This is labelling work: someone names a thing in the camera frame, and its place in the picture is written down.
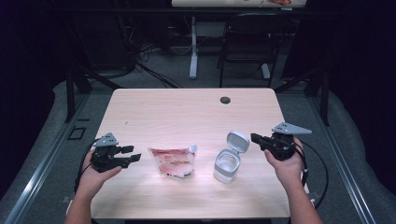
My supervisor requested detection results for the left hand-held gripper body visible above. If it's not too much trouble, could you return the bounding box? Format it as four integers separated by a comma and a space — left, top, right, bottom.
90, 132, 126, 174

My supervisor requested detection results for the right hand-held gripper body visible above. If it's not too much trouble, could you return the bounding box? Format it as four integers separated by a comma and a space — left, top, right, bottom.
263, 121, 313, 162

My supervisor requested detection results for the white and red refill pouch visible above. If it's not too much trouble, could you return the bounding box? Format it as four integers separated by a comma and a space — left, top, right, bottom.
147, 144, 199, 181

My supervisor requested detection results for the clear container with white lid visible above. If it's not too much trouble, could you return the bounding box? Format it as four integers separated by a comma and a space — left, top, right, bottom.
212, 130, 251, 185

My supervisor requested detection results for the person's left hand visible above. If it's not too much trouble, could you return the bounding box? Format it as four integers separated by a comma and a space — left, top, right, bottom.
77, 148, 123, 201

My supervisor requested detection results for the person's right hand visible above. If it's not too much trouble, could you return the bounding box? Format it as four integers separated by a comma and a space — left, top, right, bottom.
263, 136, 308, 191

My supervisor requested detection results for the black metal stand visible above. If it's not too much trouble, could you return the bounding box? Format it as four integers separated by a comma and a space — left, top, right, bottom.
63, 63, 123, 124
273, 65, 332, 127

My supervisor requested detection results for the white desk foot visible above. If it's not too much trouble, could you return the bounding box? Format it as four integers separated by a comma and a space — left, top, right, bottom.
260, 63, 272, 79

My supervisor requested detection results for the black folding chair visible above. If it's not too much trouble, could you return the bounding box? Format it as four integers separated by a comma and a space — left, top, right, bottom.
218, 12, 292, 89

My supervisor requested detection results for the white desk leg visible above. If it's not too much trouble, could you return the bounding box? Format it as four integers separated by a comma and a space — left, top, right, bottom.
189, 16, 200, 80

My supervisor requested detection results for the light wooden background desk top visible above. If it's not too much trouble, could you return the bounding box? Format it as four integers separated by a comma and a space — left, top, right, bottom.
171, 0, 308, 8

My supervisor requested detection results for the left hand-held gripper black cable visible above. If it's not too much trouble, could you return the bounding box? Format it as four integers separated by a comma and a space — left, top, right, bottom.
73, 137, 103, 194

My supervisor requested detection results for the hand-held gripper black cable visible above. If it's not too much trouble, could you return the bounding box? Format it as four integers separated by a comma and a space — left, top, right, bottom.
73, 137, 103, 194
293, 139, 331, 210

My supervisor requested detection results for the right hand-held gripper black cable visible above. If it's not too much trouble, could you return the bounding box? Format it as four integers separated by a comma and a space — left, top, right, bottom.
293, 139, 331, 210

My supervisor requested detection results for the aluminium floor rail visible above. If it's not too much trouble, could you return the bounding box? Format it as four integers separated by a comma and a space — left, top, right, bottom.
306, 95, 378, 224
0, 92, 92, 224

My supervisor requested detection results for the tangle of floor cables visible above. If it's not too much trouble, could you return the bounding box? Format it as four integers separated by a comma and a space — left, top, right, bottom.
118, 15, 185, 90

